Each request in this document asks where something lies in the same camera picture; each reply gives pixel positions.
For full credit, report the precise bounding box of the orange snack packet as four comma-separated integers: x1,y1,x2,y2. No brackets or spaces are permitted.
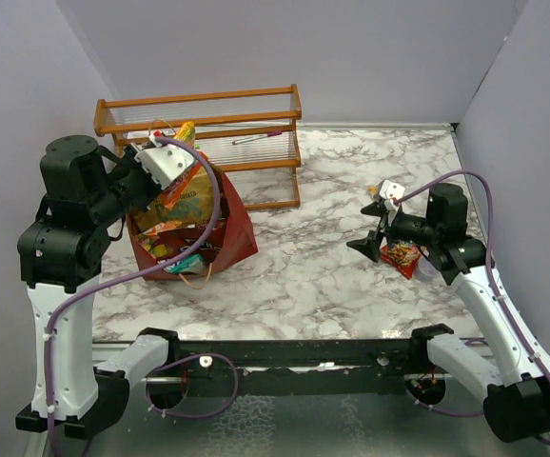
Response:
135,221,181,261

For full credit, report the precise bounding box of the purple marker pen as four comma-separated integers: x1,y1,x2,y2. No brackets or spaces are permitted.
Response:
231,130,283,146

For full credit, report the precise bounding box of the small purple lidded cup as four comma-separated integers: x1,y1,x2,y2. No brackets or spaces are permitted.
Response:
414,258,441,283

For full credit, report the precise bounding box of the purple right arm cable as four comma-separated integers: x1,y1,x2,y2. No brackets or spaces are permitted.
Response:
393,169,550,448

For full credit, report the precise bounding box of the teal white snack pouch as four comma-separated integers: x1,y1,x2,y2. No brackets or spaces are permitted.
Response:
164,253,206,275

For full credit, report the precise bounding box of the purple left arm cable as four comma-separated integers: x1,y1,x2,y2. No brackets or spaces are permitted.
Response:
44,137,223,457

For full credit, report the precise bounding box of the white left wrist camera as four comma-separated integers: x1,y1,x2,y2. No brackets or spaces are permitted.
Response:
132,133,196,190

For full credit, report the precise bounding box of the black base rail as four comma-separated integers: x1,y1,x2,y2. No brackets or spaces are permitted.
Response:
147,339,443,403

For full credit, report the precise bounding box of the orange wooden rack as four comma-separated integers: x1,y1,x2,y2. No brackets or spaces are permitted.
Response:
93,84,302,210

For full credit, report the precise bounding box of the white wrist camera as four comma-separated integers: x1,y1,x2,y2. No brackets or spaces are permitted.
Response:
377,179,405,210
132,133,196,190

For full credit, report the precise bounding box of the gold teal kettle chips bag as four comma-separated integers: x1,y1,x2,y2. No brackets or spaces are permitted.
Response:
130,169,214,234

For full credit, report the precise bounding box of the red cookie snack packet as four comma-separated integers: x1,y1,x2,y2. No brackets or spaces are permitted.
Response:
380,243,422,280

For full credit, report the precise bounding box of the Fox's fruit candy bag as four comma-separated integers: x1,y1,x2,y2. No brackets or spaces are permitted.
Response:
160,121,202,209

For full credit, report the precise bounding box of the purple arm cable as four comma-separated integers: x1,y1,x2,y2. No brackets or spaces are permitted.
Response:
44,137,223,457
393,169,550,448

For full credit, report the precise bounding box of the red Doritos chip bag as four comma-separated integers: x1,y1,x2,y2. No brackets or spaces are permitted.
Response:
150,227,226,262

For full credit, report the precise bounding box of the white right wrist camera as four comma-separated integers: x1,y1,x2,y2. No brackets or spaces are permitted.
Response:
377,179,405,210

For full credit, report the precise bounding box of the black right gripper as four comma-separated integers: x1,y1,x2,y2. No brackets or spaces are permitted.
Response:
347,200,441,261

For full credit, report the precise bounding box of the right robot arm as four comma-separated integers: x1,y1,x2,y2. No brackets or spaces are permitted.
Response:
347,180,550,443

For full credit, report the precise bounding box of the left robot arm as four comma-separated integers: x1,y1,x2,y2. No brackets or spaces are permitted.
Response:
15,135,181,440

